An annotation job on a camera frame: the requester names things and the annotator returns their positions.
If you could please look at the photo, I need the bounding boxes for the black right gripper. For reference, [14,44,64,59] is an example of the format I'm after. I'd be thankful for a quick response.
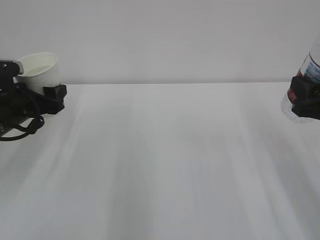
[289,76,320,118]

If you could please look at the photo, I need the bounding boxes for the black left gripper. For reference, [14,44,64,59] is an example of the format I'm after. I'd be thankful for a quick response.
[0,83,67,125]

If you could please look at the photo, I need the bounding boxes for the clear plastic water bottle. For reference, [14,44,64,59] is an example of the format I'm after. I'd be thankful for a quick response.
[280,36,320,124]

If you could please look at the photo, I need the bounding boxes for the white paper cup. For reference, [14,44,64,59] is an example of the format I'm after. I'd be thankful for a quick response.
[15,52,61,95]

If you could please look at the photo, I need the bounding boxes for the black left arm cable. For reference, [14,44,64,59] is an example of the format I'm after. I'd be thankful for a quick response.
[0,84,46,142]

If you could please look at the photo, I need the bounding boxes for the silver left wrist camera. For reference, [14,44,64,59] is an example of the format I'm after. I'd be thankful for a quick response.
[0,59,24,89]

